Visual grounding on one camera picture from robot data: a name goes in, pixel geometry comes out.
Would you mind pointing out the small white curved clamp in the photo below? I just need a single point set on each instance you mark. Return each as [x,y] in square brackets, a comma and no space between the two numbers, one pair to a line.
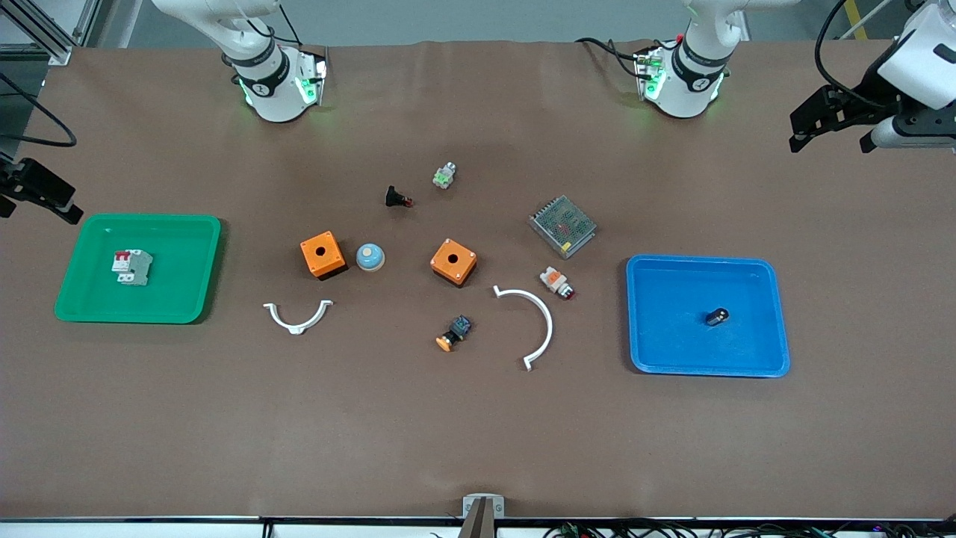
[297,327]

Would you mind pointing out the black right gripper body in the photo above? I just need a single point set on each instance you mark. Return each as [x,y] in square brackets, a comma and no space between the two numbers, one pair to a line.
[33,184]

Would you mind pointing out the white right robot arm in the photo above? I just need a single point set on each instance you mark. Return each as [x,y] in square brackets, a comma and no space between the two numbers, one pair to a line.
[269,97]

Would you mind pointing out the aluminium frame profile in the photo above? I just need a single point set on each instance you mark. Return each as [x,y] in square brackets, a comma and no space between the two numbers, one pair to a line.
[45,41]

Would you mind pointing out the blue plastic tray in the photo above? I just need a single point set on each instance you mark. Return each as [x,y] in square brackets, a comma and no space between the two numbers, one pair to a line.
[672,317]

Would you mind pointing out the metal base connector plate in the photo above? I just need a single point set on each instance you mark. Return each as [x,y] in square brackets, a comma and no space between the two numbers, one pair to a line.
[648,75]
[312,78]

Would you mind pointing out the metal left base connector plate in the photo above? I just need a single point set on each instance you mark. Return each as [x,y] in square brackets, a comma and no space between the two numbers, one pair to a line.
[648,75]

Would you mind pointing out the green white indicator lamp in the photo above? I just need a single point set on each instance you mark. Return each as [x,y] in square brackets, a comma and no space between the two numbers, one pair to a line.
[444,175]

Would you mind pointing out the metal mesh power supply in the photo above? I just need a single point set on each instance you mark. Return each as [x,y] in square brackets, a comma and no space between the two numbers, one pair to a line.
[563,226]

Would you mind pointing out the light blue dome button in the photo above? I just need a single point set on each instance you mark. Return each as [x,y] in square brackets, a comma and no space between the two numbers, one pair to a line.
[370,257]

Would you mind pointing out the grey table edge bracket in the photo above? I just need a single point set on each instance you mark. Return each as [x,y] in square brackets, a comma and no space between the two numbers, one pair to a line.
[470,504]

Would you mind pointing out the white red circuit breaker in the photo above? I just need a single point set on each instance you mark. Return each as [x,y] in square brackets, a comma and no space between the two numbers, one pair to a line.
[133,267]

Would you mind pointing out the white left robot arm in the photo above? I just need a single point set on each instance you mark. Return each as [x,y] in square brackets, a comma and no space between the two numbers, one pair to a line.
[691,82]

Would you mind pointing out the small black capacitor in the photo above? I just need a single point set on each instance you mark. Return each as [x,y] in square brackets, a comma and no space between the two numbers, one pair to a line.
[718,317]

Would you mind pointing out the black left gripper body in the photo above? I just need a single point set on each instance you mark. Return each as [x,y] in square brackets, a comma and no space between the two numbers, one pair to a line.
[871,99]

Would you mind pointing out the black red small switch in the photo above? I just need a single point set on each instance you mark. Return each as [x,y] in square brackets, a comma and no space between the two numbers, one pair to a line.
[394,196]

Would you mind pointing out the orange button enclosure box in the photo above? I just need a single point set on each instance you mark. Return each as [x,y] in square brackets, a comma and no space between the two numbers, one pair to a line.
[323,255]
[453,261]

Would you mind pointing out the green plastic tray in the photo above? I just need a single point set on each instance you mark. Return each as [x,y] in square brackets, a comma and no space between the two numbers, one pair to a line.
[172,280]

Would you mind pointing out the large white curved clamp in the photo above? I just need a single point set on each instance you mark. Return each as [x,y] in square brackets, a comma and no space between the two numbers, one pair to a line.
[550,321]

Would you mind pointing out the metal right base connector plate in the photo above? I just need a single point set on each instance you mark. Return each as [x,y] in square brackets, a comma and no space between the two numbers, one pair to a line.
[312,78]

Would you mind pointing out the yellow push button switch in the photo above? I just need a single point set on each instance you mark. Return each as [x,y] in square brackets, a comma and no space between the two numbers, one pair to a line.
[454,333]

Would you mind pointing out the red orange indicator lamp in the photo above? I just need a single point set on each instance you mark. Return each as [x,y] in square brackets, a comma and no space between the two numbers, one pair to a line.
[557,282]

